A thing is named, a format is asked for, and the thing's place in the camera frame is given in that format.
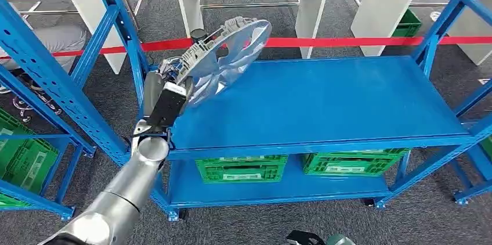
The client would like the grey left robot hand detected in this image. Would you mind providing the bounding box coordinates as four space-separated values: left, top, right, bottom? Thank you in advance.
143 57 195 129

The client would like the silver plastic hubcap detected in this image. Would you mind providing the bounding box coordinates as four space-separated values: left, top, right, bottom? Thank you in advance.
159 16 273 109

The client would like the green plastic crate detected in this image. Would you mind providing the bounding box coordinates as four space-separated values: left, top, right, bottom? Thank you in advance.
0 109 26 177
301 148 411 178
391 8 423 39
0 193 30 209
195 154 289 185
3 138 60 195
480 137 492 158

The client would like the person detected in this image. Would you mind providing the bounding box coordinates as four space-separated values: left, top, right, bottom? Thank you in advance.
0 0 88 74

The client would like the office chair base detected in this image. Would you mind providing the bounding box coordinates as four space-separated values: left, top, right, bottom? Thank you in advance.
0 68 63 123

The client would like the red barrier tape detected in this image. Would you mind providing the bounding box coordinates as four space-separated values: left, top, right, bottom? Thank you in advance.
0 35 492 62

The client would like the black barrier post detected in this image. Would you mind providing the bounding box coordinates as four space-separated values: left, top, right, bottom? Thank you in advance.
190 28 211 45

